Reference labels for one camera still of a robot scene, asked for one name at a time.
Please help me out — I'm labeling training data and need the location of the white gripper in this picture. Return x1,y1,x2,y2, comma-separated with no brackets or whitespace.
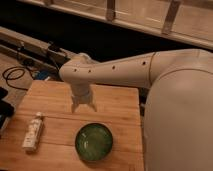
70,84,97,113

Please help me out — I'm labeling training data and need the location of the white plastic bottle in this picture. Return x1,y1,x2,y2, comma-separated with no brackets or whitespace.
22,112,44,153

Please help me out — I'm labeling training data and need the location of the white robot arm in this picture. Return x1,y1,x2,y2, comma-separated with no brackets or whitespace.
59,49,213,171

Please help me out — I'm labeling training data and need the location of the green ceramic bowl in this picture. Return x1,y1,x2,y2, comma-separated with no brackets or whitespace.
75,123,113,162

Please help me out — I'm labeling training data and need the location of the wooden cutting board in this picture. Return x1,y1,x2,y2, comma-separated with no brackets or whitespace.
0,81,144,171

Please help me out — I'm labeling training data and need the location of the blue object on floor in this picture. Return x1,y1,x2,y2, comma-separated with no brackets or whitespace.
34,70,49,80

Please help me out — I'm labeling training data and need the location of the black clamp on rail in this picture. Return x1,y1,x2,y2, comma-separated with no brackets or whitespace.
46,42,67,58

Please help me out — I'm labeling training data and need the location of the black coiled cable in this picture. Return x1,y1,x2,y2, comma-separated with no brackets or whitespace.
2,65,34,91

